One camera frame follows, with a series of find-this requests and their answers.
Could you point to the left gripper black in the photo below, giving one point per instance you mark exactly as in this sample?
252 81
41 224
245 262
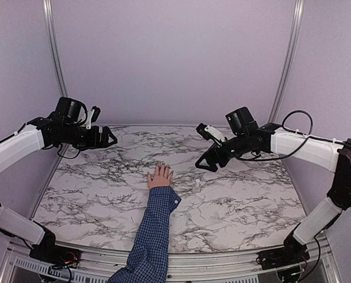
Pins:
94 142

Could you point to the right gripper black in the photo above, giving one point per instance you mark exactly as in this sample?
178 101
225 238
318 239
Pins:
209 155

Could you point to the clear nail polish bottle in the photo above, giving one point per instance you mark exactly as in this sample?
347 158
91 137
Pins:
197 184

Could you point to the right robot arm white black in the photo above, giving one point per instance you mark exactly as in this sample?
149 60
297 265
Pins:
250 141

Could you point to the blue checked shirt forearm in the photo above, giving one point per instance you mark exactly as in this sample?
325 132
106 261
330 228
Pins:
148 259

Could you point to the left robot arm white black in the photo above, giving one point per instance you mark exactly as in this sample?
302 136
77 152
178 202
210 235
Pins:
70 123

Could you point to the person's bare hand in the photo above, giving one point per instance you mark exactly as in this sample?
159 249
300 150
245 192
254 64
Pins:
161 177

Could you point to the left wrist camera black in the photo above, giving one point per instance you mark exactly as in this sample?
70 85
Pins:
90 116

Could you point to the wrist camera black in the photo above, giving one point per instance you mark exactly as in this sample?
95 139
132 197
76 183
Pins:
208 132
90 116

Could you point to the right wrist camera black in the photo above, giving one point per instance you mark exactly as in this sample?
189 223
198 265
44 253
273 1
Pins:
208 132

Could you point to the aluminium front frame rail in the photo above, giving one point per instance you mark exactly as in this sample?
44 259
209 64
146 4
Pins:
97 265

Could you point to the left aluminium corner post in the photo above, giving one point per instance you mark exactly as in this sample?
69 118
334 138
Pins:
52 39

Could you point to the aluminium corner post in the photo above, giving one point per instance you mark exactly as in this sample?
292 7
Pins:
52 39
289 58

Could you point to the right aluminium corner post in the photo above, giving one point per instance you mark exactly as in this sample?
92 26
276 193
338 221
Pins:
289 58

